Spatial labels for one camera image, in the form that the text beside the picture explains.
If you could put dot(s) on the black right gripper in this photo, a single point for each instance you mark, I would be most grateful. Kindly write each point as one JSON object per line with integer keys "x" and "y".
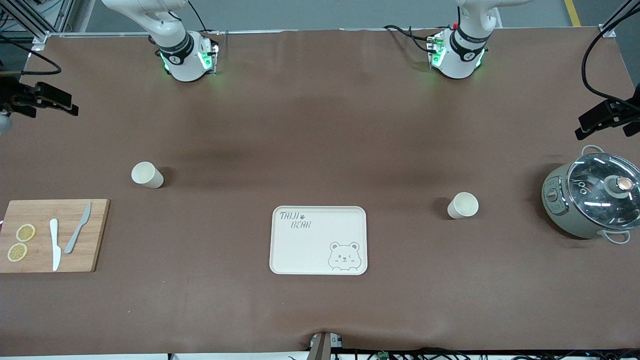
{"x": 11, "y": 93}

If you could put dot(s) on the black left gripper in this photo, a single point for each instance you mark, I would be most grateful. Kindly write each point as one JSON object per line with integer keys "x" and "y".
{"x": 611, "y": 111}

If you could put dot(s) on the white IKEA cup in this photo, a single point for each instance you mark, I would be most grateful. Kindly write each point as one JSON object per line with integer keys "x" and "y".
{"x": 146, "y": 174}
{"x": 462, "y": 205}

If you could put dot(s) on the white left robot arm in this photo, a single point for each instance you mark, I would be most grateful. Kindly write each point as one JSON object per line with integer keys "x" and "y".
{"x": 462, "y": 50}

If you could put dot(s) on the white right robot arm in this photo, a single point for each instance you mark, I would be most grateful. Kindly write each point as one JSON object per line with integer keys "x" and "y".
{"x": 177, "y": 50}

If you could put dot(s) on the cream bear print tray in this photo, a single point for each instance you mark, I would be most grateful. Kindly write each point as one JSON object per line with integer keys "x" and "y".
{"x": 310, "y": 250}

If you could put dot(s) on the glass pot lid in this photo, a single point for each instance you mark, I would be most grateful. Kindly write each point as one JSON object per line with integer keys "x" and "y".
{"x": 595, "y": 185}

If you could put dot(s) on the grey-green electric cooking pot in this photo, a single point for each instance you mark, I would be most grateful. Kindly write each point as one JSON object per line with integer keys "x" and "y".
{"x": 555, "y": 207}

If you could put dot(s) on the bamboo cutting board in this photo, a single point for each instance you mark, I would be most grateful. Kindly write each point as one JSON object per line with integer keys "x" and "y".
{"x": 42, "y": 215}

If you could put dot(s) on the yellow lemon slice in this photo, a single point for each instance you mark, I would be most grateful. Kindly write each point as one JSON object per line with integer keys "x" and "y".
{"x": 17, "y": 252}
{"x": 25, "y": 232}

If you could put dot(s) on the grey plastic knife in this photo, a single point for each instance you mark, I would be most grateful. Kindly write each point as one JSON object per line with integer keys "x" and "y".
{"x": 76, "y": 232}

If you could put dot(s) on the white plastic knife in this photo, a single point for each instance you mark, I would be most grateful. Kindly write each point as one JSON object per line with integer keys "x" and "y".
{"x": 55, "y": 245}

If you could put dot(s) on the brown table cover mat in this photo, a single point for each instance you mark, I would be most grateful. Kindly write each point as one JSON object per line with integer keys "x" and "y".
{"x": 320, "y": 125}

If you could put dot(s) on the aluminium frame structure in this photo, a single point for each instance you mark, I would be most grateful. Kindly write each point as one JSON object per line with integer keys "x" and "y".
{"x": 45, "y": 20}

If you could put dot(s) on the aluminium frame post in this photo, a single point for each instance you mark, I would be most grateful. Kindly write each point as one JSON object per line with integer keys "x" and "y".
{"x": 612, "y": 25}

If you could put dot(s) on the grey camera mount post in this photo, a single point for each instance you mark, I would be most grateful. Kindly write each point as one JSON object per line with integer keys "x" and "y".
{"x": 322, "y": 347}

